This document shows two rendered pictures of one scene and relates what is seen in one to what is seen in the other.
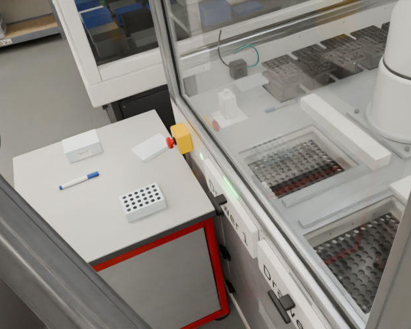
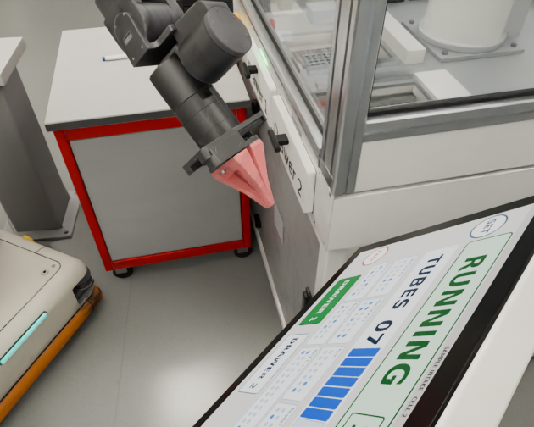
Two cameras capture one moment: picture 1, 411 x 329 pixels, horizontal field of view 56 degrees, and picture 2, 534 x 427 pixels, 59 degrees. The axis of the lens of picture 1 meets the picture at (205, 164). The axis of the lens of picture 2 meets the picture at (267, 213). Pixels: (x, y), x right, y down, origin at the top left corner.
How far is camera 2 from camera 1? 0.49 m
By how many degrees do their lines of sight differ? 3
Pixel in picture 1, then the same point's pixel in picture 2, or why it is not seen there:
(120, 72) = not seen: outside the picture
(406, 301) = (342, 32)
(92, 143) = not seen: hidden behind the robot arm
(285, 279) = (286, 120)
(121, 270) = (144, 142)
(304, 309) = (294, 139)
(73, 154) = not seen: hidden behind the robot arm
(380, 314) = (332, 74)
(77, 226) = (111, 89)
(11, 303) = (31, 186)
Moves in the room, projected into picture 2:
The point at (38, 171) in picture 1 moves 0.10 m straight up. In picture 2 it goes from (85, 44) to (76, 15)
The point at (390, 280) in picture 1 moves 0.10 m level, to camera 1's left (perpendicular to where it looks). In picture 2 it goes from (336, 21) to (266, 19)
